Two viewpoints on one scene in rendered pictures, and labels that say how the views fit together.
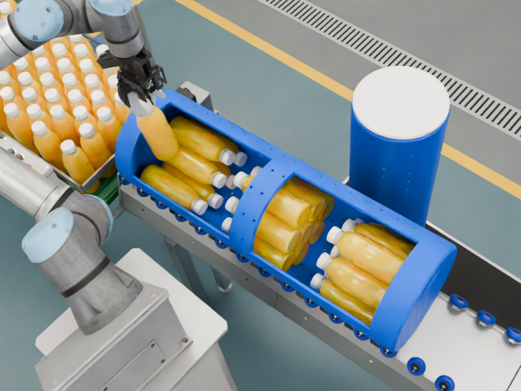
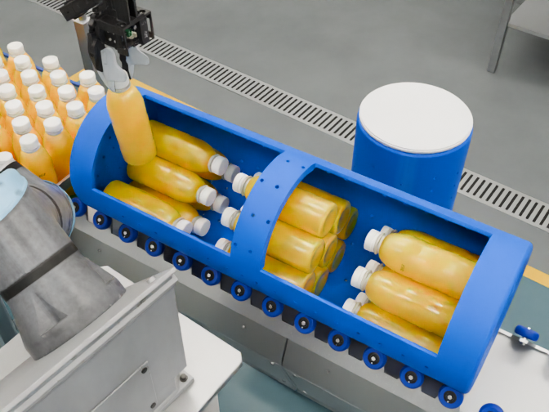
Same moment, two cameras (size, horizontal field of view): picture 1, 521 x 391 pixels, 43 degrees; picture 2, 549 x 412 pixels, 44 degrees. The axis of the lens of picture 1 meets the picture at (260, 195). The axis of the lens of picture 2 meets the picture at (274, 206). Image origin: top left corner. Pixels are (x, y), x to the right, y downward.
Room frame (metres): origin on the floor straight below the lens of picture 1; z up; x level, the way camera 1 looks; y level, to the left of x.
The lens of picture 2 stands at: (0.01, 0.21, 2.06)
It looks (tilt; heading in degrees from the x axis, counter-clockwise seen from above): 45 degrees down; 346
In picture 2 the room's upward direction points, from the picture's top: straight up
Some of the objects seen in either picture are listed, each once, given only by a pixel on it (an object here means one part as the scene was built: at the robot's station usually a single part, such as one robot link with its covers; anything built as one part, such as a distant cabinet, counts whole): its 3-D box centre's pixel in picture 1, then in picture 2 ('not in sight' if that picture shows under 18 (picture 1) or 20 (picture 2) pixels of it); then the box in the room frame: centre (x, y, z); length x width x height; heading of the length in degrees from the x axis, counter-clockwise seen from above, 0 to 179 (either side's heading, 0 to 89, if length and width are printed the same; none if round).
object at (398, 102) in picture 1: (400, 101); (415, 116); (1.23, -0.45, 1.03); 0.28 x 0.28 x 0.01
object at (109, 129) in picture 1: (113, 135); (62, 158); (1.32, 0.41, 0.99); 0.07 x 0.07 x 0.19
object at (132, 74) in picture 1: (137, 68); (117, 11); (1.07, 0.22, 1.49); 0.09 x 0.08 x 0.12; 44
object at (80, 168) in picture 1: (79, 167); not in sight; (1.22, 0.51, 0.99); 0.07 x 0.07 x 0.19
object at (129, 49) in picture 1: (125, 39); not in sight; (1.08, 0.22, 1.57); 0.08 x 0.08 x 0.05
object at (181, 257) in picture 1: (190, 278); not in sight; (1.15, 0.31, 0.31); 0.06 x 0.06 x 0.63; 44
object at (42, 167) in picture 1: (21, 172); not in sight; (1.20, 0.66, 1.05); 0.20 x 0.10 x 0.10; 44
